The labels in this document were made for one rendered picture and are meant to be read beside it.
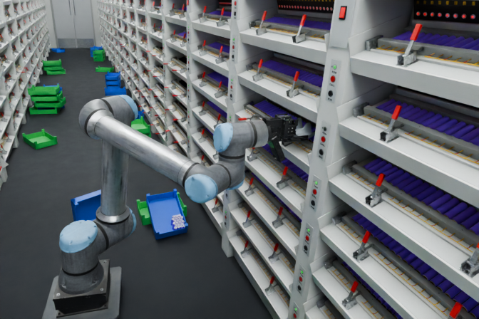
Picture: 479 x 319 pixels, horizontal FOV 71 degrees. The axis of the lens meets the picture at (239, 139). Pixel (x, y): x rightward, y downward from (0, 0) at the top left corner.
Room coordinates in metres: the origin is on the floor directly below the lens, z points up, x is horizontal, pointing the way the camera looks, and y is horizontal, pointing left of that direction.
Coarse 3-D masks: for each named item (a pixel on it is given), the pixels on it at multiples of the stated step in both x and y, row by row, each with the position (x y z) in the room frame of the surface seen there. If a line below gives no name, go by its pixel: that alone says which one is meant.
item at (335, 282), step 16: (336, 256) 0.96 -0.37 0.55; (320, 272) 0.92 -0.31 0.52; (336, 272) 0.90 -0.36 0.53; (352, 272) 0.88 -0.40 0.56; (320, 288) 0.89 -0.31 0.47; (336, 288) 0.84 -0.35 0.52; (352, 288) 0.79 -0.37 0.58; (368, 288) 0.81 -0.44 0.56; (336, 304) 0.80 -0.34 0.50; (352, 304) 0.78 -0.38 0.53; (368, 304) 0.78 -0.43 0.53; (384, 304) 0.75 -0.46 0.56
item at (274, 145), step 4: (276, 136) 1.07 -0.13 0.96; (272, 140) 1.06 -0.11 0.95; (276, 140) 1.07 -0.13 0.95; (272, 144) 1.07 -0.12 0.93; (276, 144) 1.07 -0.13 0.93; (272, 148) 1.09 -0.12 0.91; (276, 148) 1.07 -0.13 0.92; (280, 148) 1.08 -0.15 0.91; (272, 152) 1.11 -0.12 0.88; (276, 152) 1.07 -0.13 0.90; (280, 152) 1.08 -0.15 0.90; (276, 156) 1.09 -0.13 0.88; (280, 156) 1.08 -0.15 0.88; (280, 160) 1.08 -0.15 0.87
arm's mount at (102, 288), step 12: (108, 264) 1.27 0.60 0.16; (108, 276) 1.24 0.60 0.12; (96, 288) 1.12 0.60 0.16; (108, 288) 1.20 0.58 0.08; (60, 300) 1.05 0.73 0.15; (72, 300) 1.07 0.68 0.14; (84, 300) 1.08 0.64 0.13; (96, 300) 1.09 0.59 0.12; (108, 300) 1.14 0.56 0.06; (60, 312) 1.06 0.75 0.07; (72, 312) 1.06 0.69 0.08; (84, 312) 1.07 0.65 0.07
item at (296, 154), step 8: (256, 96) 1.59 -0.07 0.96; (232, 104) 1.54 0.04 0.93; (240, 104) 1.55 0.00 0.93; (248, 104) 1.55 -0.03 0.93; (240, 112) 1.54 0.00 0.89; (248, 112) 1.52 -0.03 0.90; (240, 120) 1.51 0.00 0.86; (248, 120) 1.44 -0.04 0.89; (280, 144) 1.18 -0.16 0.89; (296, 144) 1.16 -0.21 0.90; (288, 152) 1.12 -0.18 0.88; (296, 152) 1.10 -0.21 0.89; (304, 152) 1.09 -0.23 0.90; (296, 160) 1.08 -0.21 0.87; (304, 160) 1.04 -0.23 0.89; (304, 168) 1.04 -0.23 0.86
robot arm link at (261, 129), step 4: (256, 120) 1.06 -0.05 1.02; (260, 120) 1.06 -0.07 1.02; (256, 124) 1.03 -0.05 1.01; (260, 124) 1.04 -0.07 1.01; (264, 124) 1.04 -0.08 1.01; (256, 128) 1.02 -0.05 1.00; (260, 128) 1.02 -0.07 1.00; (264, 128) 1.03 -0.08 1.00; (260, 132) 1.02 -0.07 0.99; (264, 132) 1.02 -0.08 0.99; (260, 136) 1.01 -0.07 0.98; (264, 136) 1.02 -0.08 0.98; (268, 136) 1.03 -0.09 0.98; (260, 140) 1.01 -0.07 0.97; (264, 140) 1.02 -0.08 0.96; (256, 144) 1.01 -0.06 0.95; (260, 144) 1.02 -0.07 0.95; (264, 144) 1.03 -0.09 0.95
